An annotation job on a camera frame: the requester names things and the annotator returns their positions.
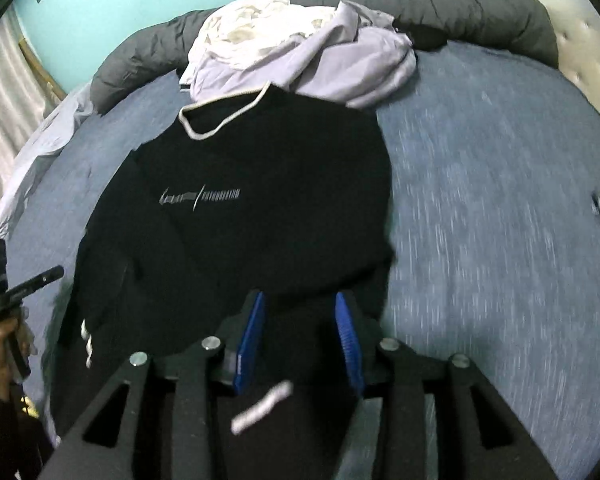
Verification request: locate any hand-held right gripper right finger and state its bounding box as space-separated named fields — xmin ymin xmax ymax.
xmin=334 ymin=291 xmax=561 ymax=480

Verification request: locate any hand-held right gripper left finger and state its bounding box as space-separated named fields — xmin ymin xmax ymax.
xmin=40 ymin=290 xmax=267 ymax=480

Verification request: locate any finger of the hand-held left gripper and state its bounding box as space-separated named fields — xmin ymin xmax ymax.
xmin=7 ymin=266 xmax=65 ymax=303

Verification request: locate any black sweater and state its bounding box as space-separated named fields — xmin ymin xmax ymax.
xmin=50 ymin=82 xmax=396 ymax=480

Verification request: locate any person's left forearm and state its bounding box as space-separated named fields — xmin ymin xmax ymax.
xmin=0 ymin=380 xmax=56 ymax=480

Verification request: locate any light grey sheet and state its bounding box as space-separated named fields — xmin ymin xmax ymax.
xmin=0 ymin=82 xmax=101 ymax=241

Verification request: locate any striped beige curtain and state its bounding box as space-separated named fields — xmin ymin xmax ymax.
xmin=0 ymin=7 xmax=48 ymax=231

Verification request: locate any blue patterned bed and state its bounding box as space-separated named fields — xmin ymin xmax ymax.
xmin=0 ymin=40 xmax=600 ymax=480

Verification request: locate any lavender garment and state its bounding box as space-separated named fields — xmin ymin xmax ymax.
xmin=180 ymin=0 xmax=418 ymax=110

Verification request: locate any white crumpled shirt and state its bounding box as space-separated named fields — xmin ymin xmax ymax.
xmin=195 ymin=0 xmax=341 ymax=68

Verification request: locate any dark grey rolled duvet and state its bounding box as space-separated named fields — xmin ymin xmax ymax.
xmin=90 ymin=0 xmax=560 ymax=113

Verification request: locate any cream tufted headboard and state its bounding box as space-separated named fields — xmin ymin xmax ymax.
xmin=500 ymin=0 xmax=600 ymax=141

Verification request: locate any wooden frame strip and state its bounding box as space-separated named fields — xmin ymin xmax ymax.
xmin=19 ymin=39 xmax=67 ymax=102

